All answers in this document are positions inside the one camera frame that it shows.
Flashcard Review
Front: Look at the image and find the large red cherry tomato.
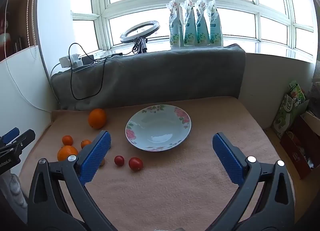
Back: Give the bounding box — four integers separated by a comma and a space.
129, 158, 143, 172

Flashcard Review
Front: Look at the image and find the brown longan fruit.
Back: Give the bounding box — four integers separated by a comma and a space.
100, 159, 105, 167

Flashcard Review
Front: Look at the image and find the white power strip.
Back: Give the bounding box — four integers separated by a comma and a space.
59, 54, 83, 68

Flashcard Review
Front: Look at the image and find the smooth large orange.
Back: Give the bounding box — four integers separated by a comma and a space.
88, 108, 107, 130

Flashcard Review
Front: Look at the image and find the floral white plate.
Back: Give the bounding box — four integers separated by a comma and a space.
125, 104, 191, 152

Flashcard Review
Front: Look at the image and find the speckled large orange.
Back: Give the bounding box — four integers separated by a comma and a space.
57, 146, 78, 161

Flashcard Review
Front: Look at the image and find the small red cherry tomato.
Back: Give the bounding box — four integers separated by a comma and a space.
114, 155, 125, 167

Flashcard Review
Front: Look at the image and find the small mandarin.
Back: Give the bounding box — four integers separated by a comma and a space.
80, 140, 92, 149
62, 135, 73, 146

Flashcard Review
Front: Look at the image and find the white cable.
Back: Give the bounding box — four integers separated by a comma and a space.
3, 0, 53, 114

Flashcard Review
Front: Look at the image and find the brown cardboard box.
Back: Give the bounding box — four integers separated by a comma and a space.
280, 111, 319, 180

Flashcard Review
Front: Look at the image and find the green printed carton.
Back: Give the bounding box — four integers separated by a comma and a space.
271, 80, 309, 139

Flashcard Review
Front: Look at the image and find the black power adapter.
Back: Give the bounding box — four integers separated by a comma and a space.
81, 55, 94, 65

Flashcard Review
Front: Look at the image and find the ring light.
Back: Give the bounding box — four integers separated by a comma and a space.
120, 20, 160, 54

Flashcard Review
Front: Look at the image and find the grey blanket backrest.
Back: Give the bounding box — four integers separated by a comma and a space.
51, 44, 246, 111

